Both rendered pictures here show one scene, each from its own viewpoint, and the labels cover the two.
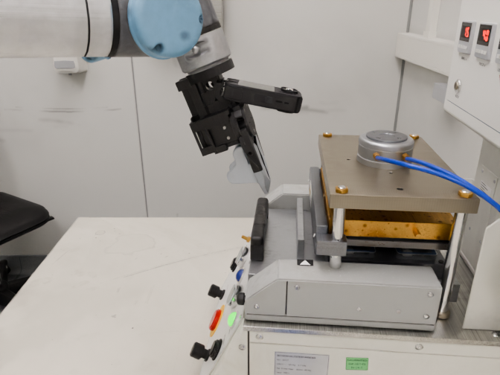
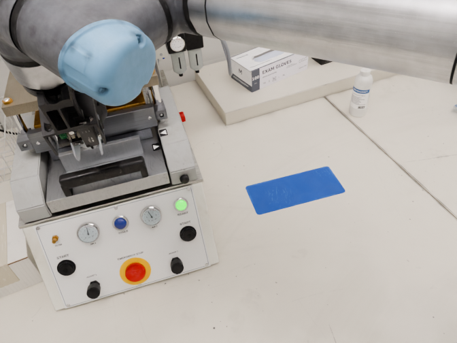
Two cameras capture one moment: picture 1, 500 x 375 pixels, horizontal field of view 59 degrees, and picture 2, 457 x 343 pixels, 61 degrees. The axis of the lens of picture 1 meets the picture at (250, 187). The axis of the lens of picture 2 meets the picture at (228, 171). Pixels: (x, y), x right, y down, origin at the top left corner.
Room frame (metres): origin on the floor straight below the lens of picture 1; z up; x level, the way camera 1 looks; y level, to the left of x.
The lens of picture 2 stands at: (0.59, 0.54, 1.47)
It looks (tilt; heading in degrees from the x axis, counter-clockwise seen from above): 44 degrees down; 252
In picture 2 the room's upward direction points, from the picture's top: 5 degrees counter-clockwise
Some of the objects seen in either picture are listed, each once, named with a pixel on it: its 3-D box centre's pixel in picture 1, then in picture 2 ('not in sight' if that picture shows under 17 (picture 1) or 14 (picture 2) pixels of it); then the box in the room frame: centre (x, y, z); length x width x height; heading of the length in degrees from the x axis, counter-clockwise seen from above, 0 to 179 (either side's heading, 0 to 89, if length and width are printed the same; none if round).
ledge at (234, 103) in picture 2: not in sight; (322, 64); (-0.13, -0.50, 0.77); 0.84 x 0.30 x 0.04; 0
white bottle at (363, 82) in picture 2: not in sight; (361, 92); (-0.09, -0.23, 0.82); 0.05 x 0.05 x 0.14
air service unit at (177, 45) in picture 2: not in sight; (183, 47); (0.39, -0.31, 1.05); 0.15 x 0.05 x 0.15; 175
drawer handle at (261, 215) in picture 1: (260, 225); (104, 175); (0.64, -0.02, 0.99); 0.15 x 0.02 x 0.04; 175
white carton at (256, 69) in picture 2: not in sight; (269, 62); (0.07, -0.50, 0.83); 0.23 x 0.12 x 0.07; 11
